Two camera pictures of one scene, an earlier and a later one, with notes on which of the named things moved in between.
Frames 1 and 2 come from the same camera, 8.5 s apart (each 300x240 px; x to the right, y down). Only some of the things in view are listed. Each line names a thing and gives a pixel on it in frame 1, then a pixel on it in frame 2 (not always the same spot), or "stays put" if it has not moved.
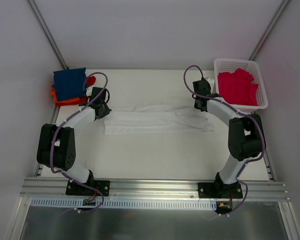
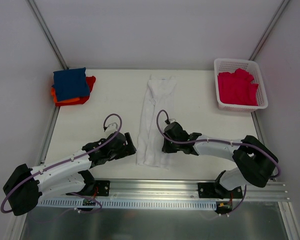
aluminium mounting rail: (55, 189) stays put
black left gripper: (104, 111) → (129, 144)
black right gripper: (199, 104) → (166, 144)
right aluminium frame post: (269, 30) stays put
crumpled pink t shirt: (236, 87) stays put
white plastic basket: (229, 65) stays put
